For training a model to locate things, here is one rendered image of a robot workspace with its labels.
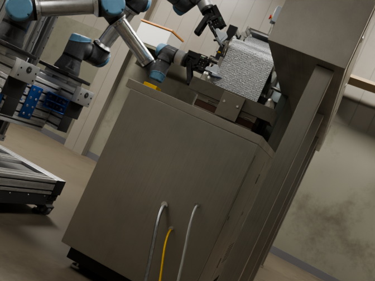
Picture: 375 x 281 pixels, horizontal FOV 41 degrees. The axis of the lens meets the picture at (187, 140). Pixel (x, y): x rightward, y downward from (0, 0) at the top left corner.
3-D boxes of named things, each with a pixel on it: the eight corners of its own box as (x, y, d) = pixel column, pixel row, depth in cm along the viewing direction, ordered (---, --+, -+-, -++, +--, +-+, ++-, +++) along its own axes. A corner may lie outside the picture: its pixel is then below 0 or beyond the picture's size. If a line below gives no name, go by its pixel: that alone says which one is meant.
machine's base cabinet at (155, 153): (183, 224, 468) (221, 142, 468) (245, 256, 452) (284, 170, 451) (50, 260, 224) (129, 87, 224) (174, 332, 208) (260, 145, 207)
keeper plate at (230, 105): (215, 114, 219) (225, 91, 219) (235, 122, 217) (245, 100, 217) (214, 112, 217) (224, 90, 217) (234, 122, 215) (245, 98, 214)
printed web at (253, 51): (214, 122, 279) (251, 40, 279) (251, 139, 273) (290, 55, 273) (199, 111, 242) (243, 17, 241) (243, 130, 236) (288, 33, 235)
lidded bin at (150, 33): (176, 60, 609) (184, 40, 609) (163, 50, 574) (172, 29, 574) (145, 48, 627) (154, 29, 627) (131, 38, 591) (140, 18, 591)
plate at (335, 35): (291, 140, 453) (304, 110, 453) (319, 152, 446) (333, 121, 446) (261, 37, 153) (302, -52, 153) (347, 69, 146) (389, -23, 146)
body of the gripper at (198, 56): (209, 57, 239) (187, 48, 242) (202, 73, 239) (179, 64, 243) (212, 61, 247) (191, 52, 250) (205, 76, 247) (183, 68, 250)
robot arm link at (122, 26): (91, 5, 253) (147, 82, 266) (93, 2, 242) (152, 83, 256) (109, -8, 254) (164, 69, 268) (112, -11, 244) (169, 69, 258)
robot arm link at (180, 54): (172, 61, 244) (176, 65, 252) (180, 64, 242) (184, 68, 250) (178, 47, 244) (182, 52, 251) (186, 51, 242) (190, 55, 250)
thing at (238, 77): (210, 90, 242) (225, 55, 242) (253, 108, 236) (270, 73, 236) (209, 89, 241) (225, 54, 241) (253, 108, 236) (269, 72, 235)
